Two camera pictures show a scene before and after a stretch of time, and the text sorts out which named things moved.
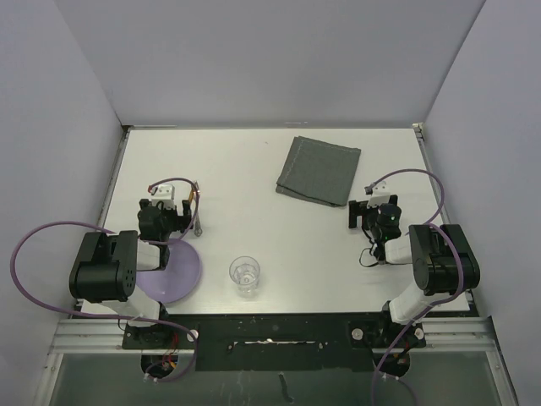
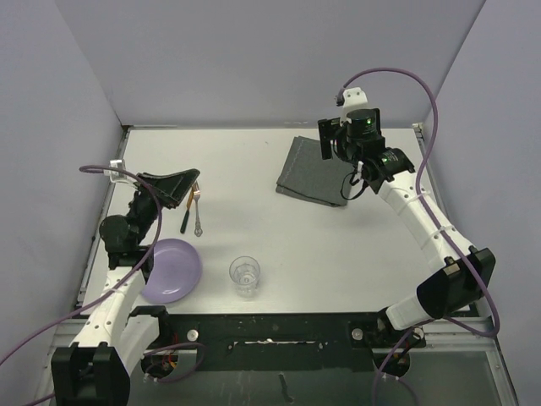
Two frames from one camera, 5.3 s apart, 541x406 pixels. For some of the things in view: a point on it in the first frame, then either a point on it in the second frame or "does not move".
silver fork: [198, 230] does not move
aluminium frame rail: [446, 335] does not move
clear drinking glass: [244, 271] does not move
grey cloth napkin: [319, 171] does not move
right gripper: [356, 210] to [327, 127]
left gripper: [178, 219] to [170, 189]
